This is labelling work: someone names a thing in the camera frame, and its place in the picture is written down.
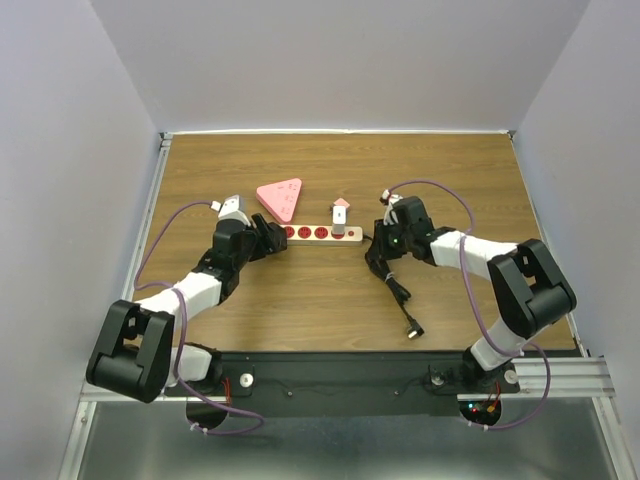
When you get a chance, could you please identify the small pink charger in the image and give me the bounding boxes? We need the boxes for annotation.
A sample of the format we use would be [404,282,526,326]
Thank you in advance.
[333,198,350,211]

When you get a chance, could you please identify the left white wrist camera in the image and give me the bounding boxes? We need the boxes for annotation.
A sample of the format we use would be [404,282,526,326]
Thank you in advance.
[210,195,250,225]

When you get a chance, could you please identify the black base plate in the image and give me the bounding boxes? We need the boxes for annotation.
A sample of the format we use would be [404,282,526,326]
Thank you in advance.
[164,351,521,419]

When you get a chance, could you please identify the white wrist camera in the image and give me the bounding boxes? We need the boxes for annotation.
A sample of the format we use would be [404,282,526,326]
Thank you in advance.
[210,195,250,225]
[380,189,403,225]

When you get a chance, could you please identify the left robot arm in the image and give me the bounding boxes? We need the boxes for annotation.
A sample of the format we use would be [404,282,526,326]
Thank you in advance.
[86,214,287,403]

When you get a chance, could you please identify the pink triangular power socket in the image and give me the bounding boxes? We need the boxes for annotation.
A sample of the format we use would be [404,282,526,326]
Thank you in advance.
[256,178,302,224]

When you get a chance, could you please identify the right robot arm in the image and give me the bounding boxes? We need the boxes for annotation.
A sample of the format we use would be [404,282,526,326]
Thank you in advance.
[365,192,577,390]

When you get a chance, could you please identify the aluminium frame rail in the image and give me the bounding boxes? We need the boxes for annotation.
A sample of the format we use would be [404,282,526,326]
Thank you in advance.
[85,132,174,403]

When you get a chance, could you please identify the white USB charger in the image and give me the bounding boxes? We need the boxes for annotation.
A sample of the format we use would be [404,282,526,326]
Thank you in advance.
[331,205,347,237]

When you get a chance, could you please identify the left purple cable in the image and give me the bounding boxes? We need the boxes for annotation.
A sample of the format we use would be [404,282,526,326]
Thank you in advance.
[133,200,265,436]

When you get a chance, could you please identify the black power cord with plug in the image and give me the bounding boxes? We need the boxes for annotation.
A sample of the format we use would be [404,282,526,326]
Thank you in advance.
[360,232,427,342]

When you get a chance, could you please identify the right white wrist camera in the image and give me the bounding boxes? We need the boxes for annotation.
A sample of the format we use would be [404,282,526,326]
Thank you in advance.
[380,189,403,225]

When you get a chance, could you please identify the purple cable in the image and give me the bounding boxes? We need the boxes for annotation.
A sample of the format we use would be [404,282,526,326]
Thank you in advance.
[133,200,265,436]
[387,180,552,433]

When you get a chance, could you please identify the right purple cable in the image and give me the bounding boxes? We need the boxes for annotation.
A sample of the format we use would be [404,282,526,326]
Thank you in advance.
[387,180,552,433]

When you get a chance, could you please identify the white red power strip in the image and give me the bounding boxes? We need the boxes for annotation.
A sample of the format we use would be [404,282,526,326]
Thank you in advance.
[283,224,364,246]

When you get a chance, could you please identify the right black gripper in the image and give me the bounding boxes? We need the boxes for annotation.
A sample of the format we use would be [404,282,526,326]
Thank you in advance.
[365,217,412,261]

